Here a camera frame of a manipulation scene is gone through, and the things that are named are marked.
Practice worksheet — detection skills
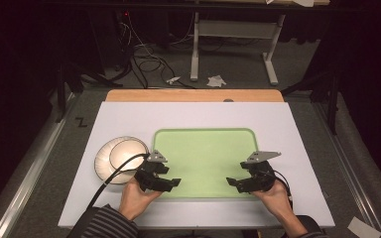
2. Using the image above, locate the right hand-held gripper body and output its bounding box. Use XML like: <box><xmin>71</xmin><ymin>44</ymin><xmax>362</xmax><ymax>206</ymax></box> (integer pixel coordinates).
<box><xmin>239</xmin><ymin>150</ymin><xmax>283</xmax><ymax>194</ymax></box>

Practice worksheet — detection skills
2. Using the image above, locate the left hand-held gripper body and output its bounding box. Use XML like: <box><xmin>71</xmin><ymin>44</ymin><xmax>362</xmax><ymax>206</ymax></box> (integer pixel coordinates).
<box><xmin>134</xmin><ymin>150</ymin><xmax>172</xmax><ymax>192</ymax></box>

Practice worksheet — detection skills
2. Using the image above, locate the person's right hand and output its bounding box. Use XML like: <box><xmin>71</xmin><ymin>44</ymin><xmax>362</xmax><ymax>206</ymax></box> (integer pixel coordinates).
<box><xmin>250</xmin><ymin>179</ymin><xmax>295</xmax><ymax>222</ymax></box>

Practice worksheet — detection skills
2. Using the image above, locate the person's left hand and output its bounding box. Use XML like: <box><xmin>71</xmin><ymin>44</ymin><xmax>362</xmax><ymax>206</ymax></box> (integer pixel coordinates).
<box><xmin>117</xmin><ymin>177</ymin><xmax>164</xmax><ymax>221</ymax></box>

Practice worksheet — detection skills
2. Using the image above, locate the small white plate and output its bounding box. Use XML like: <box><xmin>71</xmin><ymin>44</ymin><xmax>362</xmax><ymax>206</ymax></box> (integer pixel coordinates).
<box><xmin>108</xmin><ymin>138</ymin><xmax>151</xmax><ymax>172</ymax></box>

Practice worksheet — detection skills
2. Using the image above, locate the light green tray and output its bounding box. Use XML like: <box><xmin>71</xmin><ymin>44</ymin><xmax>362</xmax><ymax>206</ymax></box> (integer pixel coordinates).
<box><xmin>152</xmin><ymin>128</ymin><xmax>259</xmax><ymax>200</ymax></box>

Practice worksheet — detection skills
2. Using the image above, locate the white table sheet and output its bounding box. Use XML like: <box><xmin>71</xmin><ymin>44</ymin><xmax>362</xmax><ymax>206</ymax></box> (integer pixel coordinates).
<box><xmin>58</xmin><ymin>100</ymin><xmax>336</xmax><ymax>230</ymax></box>

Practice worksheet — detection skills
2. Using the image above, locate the crumpled white paper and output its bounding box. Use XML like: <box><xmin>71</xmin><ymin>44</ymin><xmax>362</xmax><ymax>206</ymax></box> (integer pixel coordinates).
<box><xmin>206</xmin><ymin>74</ymin><xmax>227</xmax><ymax>88</ymax></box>

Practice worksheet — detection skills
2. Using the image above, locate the black stand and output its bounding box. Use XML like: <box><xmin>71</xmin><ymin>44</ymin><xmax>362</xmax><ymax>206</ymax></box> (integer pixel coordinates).
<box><xmin>55</xmin><ymin>61</ymin><xmax>124</xmax><ymax>124</ymax></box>
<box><xmin>280</xmin><ymin>69</ymin><xmax>342</xmax><ymax>136</ymax></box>

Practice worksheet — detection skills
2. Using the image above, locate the flat white paper sheet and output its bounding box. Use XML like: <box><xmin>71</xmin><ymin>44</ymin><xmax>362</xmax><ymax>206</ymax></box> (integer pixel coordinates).
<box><xmin>346</xmin><ymin>215</ymin><xmax>381</xmax><ymax>238</ymax></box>

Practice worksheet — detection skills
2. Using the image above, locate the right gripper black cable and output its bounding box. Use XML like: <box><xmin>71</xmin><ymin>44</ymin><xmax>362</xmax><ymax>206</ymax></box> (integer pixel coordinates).
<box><xmin>266</xmin><ymin>168</ymin><xmax>294</xmax><ymax>210</ymax></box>

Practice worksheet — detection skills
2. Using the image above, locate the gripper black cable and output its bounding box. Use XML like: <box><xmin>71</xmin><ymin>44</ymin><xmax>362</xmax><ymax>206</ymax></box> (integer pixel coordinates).
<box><xmin>86</xmin><ymin>152</ymin><xmax>151</xmax><ymax>210</ymax></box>
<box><xmin>266</xmin><ymin>168</ymin><xmax>294</xmax><ymax>210</ymax></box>

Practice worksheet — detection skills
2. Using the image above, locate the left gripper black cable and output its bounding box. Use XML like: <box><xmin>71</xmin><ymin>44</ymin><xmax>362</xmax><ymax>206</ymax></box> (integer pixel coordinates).
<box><xmin>86</xmin><ymin>152</ymin><xmax>151</xmax><ymax>210</ymax></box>

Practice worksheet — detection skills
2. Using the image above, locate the metal floor rail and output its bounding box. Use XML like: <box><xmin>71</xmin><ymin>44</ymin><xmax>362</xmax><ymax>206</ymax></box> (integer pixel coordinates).
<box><xmin>313</xmin><ymin>102</ymin><xmax>381</xmax><ymax>238</ymax></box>
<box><xmin>0</xmin><ymin>92</ymin><xmax>77</xmax><ymax>238</ymax></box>

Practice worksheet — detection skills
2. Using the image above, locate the tangle of floor cables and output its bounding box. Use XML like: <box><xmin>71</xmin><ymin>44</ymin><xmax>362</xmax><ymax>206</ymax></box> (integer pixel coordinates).
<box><xmin>117</xmin><ymin>12</ymin><xmax>196</xmax><ymax>90</ymax></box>

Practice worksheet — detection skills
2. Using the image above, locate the white desk frame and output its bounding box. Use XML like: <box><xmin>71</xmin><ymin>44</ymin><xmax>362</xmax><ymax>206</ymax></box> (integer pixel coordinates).
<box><xmin>190</xmin><ymin>11</ymin><xmax>287</xmax><ymax>86</ymax></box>

